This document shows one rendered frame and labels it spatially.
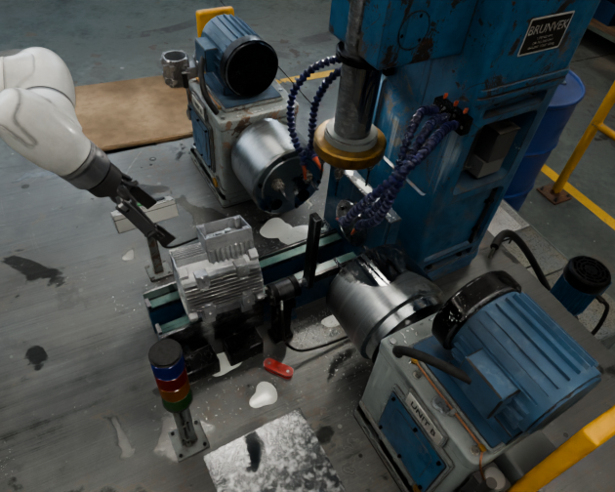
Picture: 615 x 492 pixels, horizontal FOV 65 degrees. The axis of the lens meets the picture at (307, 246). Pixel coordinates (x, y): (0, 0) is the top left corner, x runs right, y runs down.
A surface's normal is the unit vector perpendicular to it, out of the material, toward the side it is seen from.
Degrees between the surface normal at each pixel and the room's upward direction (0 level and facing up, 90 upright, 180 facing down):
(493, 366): 0
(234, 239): 67
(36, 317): 0
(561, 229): 0
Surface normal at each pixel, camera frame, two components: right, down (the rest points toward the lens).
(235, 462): 0.07, -0.68
